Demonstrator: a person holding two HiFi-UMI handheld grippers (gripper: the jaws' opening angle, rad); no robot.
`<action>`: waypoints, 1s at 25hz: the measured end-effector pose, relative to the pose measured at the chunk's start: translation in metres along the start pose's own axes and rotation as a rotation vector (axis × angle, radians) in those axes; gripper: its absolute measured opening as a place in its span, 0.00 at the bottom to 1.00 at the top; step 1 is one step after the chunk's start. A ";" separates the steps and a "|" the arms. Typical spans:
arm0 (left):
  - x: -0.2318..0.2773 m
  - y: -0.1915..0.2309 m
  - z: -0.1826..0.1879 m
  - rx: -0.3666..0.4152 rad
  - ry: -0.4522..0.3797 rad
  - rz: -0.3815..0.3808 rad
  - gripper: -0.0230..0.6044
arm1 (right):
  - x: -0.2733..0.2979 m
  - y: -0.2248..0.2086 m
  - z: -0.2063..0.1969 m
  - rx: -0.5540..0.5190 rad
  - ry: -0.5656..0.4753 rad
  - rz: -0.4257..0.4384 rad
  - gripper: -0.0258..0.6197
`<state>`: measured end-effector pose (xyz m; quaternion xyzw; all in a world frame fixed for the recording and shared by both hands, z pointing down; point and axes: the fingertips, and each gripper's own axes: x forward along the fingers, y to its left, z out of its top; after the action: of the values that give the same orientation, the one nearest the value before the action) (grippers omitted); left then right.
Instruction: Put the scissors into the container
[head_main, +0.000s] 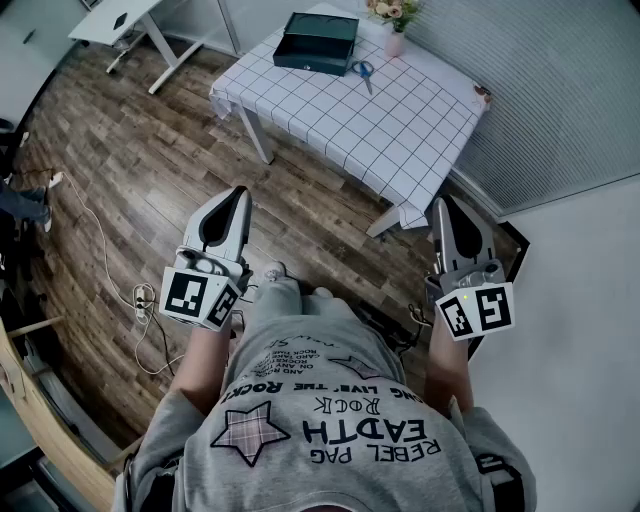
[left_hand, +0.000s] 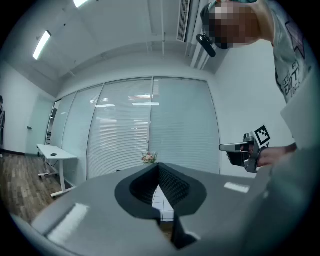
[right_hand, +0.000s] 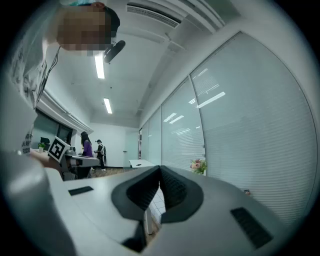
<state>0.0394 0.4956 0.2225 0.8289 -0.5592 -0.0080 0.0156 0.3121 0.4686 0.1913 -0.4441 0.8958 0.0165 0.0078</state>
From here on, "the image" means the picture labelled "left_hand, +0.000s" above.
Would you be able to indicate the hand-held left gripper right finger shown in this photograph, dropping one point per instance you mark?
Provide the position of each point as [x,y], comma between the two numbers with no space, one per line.
[220,212]

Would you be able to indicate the person's right forearm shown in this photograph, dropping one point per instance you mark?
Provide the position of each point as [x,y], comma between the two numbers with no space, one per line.
[277,152]

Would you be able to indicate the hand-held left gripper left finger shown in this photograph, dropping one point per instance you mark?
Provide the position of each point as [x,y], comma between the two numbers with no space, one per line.
[100,212]

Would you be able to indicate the person's head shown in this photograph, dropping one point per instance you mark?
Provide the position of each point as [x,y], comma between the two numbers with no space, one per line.
[235,22]

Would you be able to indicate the white window blinds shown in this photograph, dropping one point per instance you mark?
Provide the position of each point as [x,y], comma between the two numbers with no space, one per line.
[155,125]

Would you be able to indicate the pastel flower bouquet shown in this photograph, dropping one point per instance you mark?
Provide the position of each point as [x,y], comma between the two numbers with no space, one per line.
[149,157]

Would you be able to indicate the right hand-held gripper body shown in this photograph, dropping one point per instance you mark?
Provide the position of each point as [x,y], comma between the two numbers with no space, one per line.
[262,135]

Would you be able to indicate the person's right hand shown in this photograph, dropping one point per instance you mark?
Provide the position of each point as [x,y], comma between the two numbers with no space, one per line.
[245,148]

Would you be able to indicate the white grid mat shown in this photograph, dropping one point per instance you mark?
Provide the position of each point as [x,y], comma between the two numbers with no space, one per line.
[162,202]

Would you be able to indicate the long ceiling light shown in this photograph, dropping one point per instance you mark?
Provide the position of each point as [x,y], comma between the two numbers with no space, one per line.
[80,2]
[42,45]

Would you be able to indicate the grey printed t-shirt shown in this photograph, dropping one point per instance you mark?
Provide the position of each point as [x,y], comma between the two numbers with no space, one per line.
[292,62]

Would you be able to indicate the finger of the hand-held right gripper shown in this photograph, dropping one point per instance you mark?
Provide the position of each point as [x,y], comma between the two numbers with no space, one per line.
[231,147]

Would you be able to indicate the white desk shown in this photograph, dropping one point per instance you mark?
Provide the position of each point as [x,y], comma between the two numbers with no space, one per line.
[57,153]

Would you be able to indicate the ceiling air vent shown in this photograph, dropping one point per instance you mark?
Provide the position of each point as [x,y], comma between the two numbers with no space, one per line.
[183,20]

